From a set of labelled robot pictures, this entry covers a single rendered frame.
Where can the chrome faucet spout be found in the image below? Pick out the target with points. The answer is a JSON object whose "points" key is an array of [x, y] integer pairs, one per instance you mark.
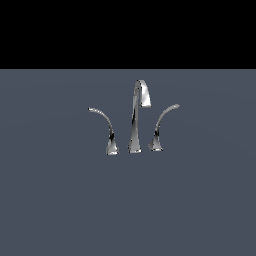
{"points": [[135, 133]]}

